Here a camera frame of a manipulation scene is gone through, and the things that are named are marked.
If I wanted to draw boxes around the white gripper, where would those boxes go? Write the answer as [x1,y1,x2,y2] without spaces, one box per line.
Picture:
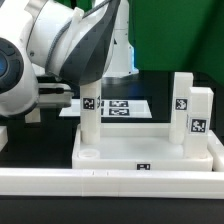
[37,83,74,108]

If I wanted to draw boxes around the white U-shaped marker base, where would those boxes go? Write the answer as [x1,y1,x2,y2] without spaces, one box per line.
[59,99,152,118]

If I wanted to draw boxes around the white desk top tray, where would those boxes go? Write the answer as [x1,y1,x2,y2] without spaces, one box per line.
[72,123,213,171]

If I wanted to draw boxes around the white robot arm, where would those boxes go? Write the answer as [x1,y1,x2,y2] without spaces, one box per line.
[0,0,132,117]

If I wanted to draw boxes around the white L-shaped obstacle fence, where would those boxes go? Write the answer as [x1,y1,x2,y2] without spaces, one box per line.
[0,129,224,200]

